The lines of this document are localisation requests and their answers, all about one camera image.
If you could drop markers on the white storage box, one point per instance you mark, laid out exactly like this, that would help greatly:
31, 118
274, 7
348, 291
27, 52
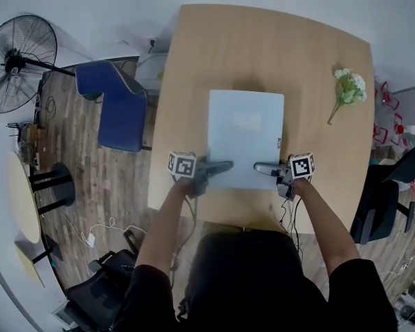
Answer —
152, 69

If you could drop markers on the white artificial flower bouquet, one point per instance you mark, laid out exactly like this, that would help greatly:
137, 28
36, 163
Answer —
349, 88

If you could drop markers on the round light wooden table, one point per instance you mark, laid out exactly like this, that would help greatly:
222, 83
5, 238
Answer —
20, 199

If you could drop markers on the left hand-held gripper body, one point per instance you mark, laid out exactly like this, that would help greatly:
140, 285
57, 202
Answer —
183, 166

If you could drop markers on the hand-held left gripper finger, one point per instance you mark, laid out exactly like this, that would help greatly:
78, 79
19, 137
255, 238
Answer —
221, 166

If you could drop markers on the black mesh office chair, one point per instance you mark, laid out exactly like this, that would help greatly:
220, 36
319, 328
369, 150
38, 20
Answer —
100, 289

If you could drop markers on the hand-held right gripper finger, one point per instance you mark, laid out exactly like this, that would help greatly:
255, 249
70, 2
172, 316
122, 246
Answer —
266, 168

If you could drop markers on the person's black clothing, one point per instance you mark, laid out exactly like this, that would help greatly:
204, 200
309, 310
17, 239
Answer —
256, 282

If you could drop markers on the person's left forearm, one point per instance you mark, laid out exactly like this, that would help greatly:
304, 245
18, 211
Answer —
162, 220

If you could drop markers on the red and white clutter pile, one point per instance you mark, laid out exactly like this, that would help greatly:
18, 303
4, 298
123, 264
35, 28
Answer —
397, 123

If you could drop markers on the black standing fan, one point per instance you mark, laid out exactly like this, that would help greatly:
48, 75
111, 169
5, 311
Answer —
17, 64

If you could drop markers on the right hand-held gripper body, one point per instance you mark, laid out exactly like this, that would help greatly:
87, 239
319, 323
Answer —
299, 169

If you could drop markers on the silver laptop item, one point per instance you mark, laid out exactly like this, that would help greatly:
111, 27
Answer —
245, 130

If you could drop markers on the person's right forearm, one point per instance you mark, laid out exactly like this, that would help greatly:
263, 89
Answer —
325, 223

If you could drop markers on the blue upholstered chair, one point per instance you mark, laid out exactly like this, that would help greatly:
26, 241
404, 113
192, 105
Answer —
121, 106

